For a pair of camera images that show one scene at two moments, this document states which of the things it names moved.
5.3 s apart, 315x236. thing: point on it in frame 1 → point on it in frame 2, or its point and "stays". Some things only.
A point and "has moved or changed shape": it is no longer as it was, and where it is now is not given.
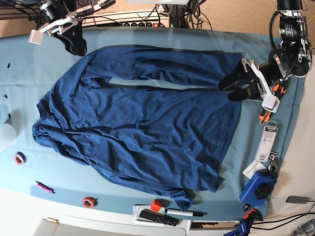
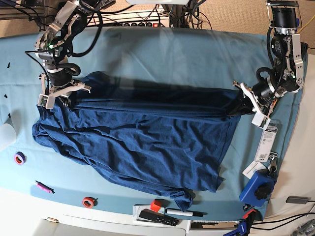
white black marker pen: [186, 213] stays
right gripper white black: [243, 76] → [245, 105]
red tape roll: [89, 202] stays
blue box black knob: [259, 188] stays
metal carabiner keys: [272, 167] stays
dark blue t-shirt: [172, 143] has moved or changed shape
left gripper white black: [36, 36] → [46, 99]
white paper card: [255, 165] stays
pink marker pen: [45, 187] stays
